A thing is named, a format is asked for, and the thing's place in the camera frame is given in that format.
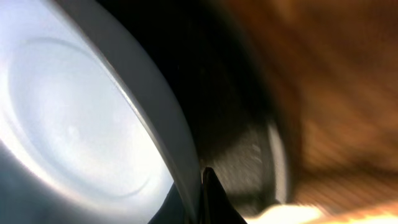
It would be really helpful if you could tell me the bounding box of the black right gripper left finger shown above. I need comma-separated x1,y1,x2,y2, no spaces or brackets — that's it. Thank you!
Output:
149,184,185,224

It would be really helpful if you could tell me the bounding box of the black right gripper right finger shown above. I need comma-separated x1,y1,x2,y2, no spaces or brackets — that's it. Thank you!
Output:
201,167,246,224

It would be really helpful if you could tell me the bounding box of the mint green bowl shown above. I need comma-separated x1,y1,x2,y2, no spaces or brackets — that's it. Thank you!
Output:
1,0,201,223

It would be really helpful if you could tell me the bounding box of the round black serving tray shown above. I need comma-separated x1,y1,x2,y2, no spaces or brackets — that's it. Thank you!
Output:
101,0,294,216

